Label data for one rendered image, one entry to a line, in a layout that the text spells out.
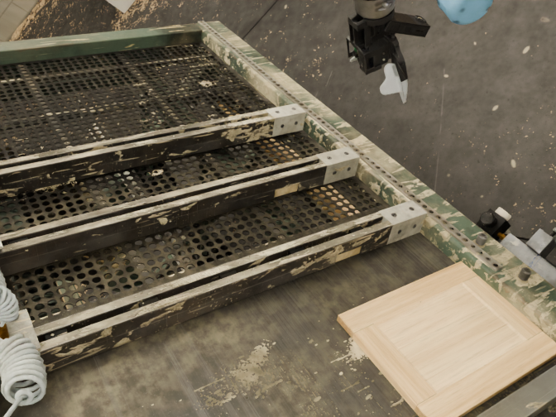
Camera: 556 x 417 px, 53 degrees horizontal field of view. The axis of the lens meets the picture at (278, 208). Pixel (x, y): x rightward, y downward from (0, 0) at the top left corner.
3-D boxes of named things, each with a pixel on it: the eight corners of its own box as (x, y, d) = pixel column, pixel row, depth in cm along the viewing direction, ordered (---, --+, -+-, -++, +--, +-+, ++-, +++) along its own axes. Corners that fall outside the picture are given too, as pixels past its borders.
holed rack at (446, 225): (502, 268, 140) (503, 266, 140) (495, 271, 139) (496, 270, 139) (203, 21, 242) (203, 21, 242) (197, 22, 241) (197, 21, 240)
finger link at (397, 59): (393, 82, 117) (378, 43, 115) (400, 79, 118) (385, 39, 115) (404, 82, 113) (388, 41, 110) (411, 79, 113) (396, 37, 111)
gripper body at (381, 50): (347, 59, 118) (342, 10, 109) (382, 41, 119) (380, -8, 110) (366, 79, 114) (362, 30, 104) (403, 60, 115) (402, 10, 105)
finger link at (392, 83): (385, 112, 118) (369, 71, 115) (409, 100, 119) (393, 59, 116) (391, 112, 115) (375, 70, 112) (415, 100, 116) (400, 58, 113)
